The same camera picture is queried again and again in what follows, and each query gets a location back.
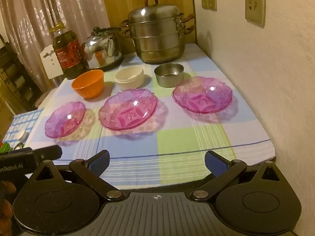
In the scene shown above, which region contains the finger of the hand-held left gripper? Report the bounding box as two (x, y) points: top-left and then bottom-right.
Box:
(32, 145), (62, 163)

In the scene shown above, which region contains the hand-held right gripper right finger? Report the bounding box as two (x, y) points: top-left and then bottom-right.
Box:
(191, 150), (283, 201)

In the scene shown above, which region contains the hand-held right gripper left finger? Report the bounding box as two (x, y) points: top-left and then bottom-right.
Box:
(32, 150), (125, 201)

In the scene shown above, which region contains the pink glass plate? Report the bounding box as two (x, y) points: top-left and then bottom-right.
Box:
(98, 88), (158, 131)
(172, 76), (233, 115)
(44, 101), (86, 138)

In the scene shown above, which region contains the orange plastic bowl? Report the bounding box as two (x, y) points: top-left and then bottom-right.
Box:
(71, 69), (104, 100)

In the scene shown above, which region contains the white plastic bowl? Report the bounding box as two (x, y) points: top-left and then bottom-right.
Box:
(115, 66), (145, 90)

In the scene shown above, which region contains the stainless steel bowl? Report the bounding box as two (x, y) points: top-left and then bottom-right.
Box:
(154, 63), (185, 88)

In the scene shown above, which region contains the person's left hand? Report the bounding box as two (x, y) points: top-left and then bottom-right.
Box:
(0, 181), (13, 228)

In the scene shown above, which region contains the green plastic item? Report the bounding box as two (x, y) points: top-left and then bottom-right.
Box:
(0, 141), (13, 153)

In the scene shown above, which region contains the white round cap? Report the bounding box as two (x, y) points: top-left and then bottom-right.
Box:
(15, 129), (27, 143)

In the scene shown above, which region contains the blue and white cloth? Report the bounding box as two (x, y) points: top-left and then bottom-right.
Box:
(2, 108), (45, 150)

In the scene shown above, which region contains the dark folding rack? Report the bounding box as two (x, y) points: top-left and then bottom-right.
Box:
(0, 34), (41, 111)

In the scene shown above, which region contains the white wooden chair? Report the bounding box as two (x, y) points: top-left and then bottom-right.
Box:
(39, 45), (65, 80)

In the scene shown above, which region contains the cooking oil bottle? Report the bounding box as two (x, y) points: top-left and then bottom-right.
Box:
(49, 22), (86, 80)

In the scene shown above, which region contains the stainless steel kettle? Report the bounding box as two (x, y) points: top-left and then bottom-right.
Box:
(81, 27), (124, 70)

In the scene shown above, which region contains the beige patterned curtain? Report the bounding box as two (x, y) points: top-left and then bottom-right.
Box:
(0, 0), (110, 89)

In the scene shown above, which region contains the stainless steel steamer pot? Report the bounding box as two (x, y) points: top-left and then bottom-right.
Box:
(120, 0), (196, 64)

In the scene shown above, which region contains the large beige wall socket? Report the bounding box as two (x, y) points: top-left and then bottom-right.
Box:
(245, 0), (266, 28)

